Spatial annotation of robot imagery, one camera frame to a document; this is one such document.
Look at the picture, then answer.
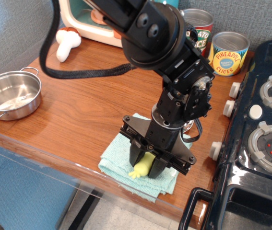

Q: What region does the light teal folded cloth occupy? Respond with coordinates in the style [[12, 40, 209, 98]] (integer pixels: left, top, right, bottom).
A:
[[98, 113, 193, 204]]

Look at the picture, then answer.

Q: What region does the teal toy microwave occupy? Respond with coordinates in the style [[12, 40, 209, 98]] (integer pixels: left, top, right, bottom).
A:
[[58, 0, 179, 48]]

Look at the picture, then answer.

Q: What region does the spoon with yellow handle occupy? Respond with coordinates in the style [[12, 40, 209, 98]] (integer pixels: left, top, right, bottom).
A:
[[128, 119, 195, 179]]

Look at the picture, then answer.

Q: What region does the black toy stove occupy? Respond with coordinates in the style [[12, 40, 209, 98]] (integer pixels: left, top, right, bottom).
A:
[[179, 40, 272, 230]]

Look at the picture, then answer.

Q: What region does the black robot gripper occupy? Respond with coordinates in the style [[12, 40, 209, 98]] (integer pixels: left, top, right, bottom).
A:
[[119, 112, 197, 179]]

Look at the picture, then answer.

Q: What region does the black braided cable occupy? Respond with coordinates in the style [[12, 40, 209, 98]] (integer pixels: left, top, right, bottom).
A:
[[38, 0, 138, 80]]

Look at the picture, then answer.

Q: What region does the tomato sauce can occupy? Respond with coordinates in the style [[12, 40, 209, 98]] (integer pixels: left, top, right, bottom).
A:
[[182, 8, 214, 56]]

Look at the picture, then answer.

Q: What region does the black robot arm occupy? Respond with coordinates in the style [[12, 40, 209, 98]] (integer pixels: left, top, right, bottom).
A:
[[88, 0, 214, 178]]

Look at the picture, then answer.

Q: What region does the white plush mushroom toy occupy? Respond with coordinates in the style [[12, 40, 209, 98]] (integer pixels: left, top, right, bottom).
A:
[[56, 27, 82, 62]]

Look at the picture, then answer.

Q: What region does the stainless steel pot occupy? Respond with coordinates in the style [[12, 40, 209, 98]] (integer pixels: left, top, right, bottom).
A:
[[0, 67, 42, 121]]

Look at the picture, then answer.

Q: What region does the pineapple slices can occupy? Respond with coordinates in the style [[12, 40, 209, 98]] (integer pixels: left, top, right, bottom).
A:
[[208, 31, 250, 76]]

